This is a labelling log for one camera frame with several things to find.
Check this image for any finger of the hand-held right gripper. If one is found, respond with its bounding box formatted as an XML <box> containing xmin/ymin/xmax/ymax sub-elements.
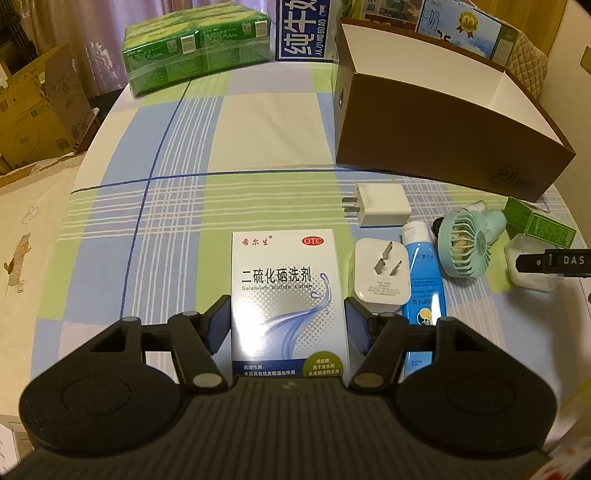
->
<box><xmin>516</xmin><ymin>251</ymin><xmax>546</xmax><ymax>277</ymax></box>

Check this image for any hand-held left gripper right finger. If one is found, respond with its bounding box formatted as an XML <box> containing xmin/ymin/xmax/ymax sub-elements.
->
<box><xmin>344</xmin><ymin>296</ymin><xmax>498</xmax><ymax>394</ymax></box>

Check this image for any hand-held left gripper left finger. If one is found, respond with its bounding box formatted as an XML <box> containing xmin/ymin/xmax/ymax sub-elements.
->
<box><xmin>86</xmin><ymin>294</ymin><xmax>232</xmax><ymax>394</ymax></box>

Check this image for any clear plastic container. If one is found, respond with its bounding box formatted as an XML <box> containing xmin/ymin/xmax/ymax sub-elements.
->
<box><xmin>503</xmin><ymin>233</ymin><xmax>567</xmax><ymax>294</ymax></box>

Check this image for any blue squeeze tube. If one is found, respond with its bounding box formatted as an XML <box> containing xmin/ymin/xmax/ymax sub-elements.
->
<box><xmin>401</xmin><ymin>222</ymin><xmax>445</xmax><ymax>384</ymax></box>

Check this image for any white blue medicine box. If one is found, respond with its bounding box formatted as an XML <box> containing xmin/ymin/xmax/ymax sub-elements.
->
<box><xmin>230</xmin><ymin>228</ymin><xmax>352</xmax><ymax>385</ymax></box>

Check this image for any brown cardboard box white inside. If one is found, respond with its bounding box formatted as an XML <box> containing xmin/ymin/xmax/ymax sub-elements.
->
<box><xmin>333</xmin><ymin>17</ymin><xmax>577</xmax><ymax>203</ymax></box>

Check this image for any white smart plug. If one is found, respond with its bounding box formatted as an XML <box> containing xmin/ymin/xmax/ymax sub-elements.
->
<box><xmin>353</xmin><ymin>237</ymin><xmax>410</xmax><ymax>308</ymax></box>

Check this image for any small green box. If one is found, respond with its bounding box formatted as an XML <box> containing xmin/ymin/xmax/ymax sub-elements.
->
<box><xmin>504</xmin><ymin>196</ymin><xmax>578</xmax><ymax>248</ymax></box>

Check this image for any mint green handheld fan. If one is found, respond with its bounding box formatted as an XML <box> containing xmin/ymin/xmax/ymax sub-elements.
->
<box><xmin>434</xmin><ymin>208</ymin><xmax>507</xmax><ymax>279</ymax></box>

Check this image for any plaid tablecloth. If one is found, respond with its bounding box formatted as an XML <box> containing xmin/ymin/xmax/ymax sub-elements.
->
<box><xmin>30</xmin><ymin>60</ymin><xmax>591</xmax><ymax>418</ymax></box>

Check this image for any beige quilted cushion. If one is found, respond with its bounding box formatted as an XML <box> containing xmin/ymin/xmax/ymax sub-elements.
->
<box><xmin>501</xmin><ymin>28</ymin><xmax>550</xmax><ymax>100</ymax></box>

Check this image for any beige embroidered cloth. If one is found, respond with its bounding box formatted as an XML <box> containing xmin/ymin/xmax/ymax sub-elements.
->
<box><xmin>0</xmin><ymin>154</ymin><xmax>86</xmax><ymax>416</ymax></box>

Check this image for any light blue milk carton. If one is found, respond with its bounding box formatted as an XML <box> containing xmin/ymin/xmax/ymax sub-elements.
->
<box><xmin>416</xmin><ymin>0</ymin><xmax>518</xmax><ymax>70</ymax></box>

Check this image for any brown cardboard carton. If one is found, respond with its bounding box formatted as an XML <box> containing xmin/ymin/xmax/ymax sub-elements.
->
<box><xmin>0</xmin><ymin>44</ymin><xmax>100</xmax><ymax>172</ymax></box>

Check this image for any green wrapped tissue pack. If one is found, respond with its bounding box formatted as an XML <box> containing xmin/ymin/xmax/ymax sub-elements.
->
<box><xmin>122</xmin><ymin>2</ymin><xmax>272</xmax><ymax>100</ymax></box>

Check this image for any dark blue milk carton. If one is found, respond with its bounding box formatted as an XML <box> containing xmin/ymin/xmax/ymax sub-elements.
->
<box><xmin>274</xmin><ymin>0</ymin><xmax>419</xmax><ymax>64</ymax></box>

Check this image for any pink curtain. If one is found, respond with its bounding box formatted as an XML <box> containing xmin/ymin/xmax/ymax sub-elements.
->
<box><xmin>21</xmin><ymin>0</ymin><xmax>153</xmax><ymax>97</ymax></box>

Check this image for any white wall charger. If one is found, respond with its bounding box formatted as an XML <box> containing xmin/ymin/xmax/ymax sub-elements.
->
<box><xmin>342</xmin><ymin>184</ymin><xmax>413</xmax><ymax>228</ymax></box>

